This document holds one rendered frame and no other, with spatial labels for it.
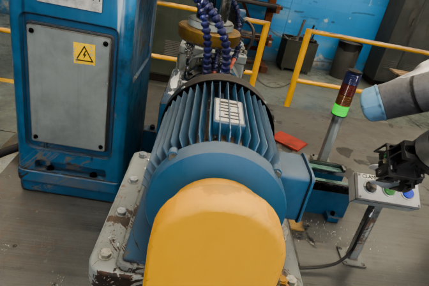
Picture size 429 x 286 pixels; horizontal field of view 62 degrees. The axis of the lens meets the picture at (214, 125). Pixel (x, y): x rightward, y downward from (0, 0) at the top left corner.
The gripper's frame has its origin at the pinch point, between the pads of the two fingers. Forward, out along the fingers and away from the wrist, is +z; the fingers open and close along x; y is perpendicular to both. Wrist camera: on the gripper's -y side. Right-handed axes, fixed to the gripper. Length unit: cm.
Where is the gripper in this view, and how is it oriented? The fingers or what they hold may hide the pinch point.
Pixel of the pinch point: (383, 180)
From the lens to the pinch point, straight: 96.8
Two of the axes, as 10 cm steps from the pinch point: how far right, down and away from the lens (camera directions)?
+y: -9.8, -1.7, -0.7
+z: -1.3, 4.0, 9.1
